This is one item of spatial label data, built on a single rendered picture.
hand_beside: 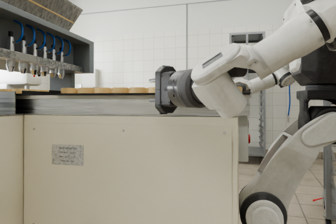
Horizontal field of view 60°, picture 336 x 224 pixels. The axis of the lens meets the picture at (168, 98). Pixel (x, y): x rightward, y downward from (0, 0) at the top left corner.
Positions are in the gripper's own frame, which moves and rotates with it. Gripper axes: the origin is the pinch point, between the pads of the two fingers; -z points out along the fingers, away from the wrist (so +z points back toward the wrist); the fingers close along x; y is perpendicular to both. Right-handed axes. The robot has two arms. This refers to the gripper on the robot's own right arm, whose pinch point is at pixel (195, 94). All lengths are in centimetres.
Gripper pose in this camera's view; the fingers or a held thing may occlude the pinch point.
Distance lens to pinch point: 127.0
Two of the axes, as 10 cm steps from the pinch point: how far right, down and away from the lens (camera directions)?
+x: 0.0, -10.0, 0.1
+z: 8.2, 0.0, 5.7
